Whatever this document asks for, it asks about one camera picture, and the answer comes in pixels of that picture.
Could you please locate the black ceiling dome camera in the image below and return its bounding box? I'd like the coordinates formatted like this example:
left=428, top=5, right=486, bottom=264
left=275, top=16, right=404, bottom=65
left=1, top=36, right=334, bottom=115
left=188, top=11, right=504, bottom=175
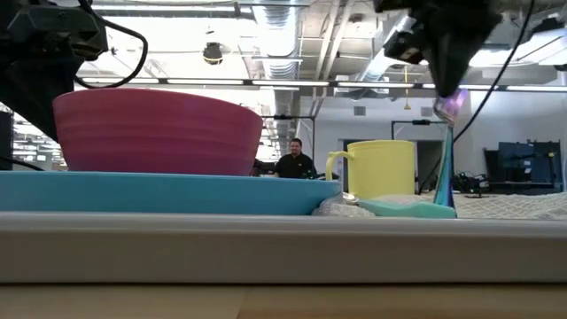
left=202, top=42, right=224, bottom=66

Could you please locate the person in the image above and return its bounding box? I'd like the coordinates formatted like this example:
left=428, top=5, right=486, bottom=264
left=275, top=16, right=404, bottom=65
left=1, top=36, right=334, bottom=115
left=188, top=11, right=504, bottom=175
left=273, top=137, right=317, bottom=180

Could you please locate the blue plate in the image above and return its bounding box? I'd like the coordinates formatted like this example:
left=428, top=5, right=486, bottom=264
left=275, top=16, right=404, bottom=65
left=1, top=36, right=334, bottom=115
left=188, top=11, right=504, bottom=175
left=0, top=170, right=343, bottom=217

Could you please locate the teal handled silver spoon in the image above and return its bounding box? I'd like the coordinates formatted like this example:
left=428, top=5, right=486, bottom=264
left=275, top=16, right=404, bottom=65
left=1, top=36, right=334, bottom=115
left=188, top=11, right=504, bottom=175
left=340, top=192, right=458, bottom=220

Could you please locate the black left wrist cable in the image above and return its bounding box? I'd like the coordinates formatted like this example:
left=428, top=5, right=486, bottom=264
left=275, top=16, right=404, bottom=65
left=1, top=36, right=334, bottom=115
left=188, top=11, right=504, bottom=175
left=74, top=0, right=150, bottom=89

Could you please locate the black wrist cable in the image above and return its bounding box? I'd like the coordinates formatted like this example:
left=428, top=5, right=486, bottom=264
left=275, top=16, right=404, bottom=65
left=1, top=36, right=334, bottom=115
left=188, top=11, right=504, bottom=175
left=418, top=0, right=536, bottom=194
left=74, top=0, right=150, bottom=89

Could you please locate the teal handled purple fork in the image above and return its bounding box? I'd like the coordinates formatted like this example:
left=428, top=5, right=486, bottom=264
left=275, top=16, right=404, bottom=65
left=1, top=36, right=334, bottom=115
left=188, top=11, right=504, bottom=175
left=432, top=87, right=470, bottom=209

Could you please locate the long ceiling light strip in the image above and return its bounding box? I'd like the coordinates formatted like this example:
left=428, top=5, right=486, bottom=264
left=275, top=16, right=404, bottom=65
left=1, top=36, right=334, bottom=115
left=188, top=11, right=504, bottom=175
left=82, top=78, right=567, bottom=93

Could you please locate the black metal rig frame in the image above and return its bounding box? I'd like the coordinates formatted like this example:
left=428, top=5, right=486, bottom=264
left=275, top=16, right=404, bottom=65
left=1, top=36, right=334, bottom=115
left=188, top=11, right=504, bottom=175
left=260, top=114, right=316, bottom=148
left=391, top=119, right=447, bottom=141

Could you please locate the grey plastic tray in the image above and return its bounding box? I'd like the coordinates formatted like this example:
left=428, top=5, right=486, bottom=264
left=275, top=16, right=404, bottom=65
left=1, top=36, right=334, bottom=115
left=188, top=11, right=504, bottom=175
left=0, top=211, right=567, bottom=284

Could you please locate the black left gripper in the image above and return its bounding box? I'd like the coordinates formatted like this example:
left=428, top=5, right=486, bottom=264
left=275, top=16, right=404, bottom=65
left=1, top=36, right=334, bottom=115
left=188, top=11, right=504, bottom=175
left=0, top=4, right=110, bottom=143

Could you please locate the silver slanted ceiling duct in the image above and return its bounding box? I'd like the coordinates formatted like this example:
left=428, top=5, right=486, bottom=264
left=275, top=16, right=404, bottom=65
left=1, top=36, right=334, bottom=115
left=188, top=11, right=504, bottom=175
left=358, top=12, right=427, bottom=83

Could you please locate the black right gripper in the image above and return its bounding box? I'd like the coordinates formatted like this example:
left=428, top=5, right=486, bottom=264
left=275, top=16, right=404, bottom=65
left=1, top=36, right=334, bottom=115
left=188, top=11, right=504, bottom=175
left=374, top=0, right=504, bottom=98

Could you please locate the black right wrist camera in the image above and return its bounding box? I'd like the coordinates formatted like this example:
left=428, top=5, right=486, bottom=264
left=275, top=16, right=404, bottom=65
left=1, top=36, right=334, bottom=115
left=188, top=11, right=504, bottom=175
left=383, top=27, right=430, bottom=66

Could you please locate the yellow mug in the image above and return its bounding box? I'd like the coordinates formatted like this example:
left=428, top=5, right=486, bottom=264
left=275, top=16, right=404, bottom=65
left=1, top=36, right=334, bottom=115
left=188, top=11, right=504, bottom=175
left=325, top=139, right=416, bottom=200

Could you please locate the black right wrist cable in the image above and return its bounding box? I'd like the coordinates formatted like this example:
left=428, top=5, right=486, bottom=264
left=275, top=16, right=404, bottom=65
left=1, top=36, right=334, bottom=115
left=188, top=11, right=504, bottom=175
left=418, top=0, right=536, bottom=194

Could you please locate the silver ribbed ceiling duct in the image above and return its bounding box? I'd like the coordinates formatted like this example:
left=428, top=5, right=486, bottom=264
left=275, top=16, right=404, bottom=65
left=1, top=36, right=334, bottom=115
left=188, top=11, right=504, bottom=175
left=252, top=0, right=303, bottom=120

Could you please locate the pink bowl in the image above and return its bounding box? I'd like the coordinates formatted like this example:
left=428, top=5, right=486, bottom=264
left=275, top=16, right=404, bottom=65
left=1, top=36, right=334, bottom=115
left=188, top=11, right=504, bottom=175
left=51, top=87, right=264, bottom=177

